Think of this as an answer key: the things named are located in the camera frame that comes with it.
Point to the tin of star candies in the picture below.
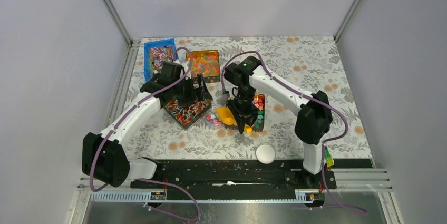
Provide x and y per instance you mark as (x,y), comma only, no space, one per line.
(259,102)

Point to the clear plastic jar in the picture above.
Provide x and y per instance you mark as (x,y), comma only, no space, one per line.
(212,120)

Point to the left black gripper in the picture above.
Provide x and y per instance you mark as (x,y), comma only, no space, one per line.
(203,94)

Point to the white jar lid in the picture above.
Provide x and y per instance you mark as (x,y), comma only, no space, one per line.
(265,153)

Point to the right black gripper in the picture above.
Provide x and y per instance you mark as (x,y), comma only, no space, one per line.
(251,114)

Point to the tin of lollipops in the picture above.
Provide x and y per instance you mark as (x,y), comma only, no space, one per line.
(187,115)

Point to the blue plastic candy bin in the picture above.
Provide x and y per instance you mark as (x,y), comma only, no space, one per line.
(155,54)

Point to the tin of orange gummies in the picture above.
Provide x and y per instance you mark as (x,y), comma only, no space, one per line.
(206,62)

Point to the orange plastic scoop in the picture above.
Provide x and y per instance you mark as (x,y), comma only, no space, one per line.
(227,118)

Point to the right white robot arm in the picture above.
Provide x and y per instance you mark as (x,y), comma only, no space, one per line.
(313,115)

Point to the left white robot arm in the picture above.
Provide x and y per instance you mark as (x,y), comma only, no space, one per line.
(103,155)

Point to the colourful toy block stack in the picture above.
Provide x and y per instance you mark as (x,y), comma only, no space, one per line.
(328,158)

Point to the floral table mat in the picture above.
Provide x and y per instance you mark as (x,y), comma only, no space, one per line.
(309,62)

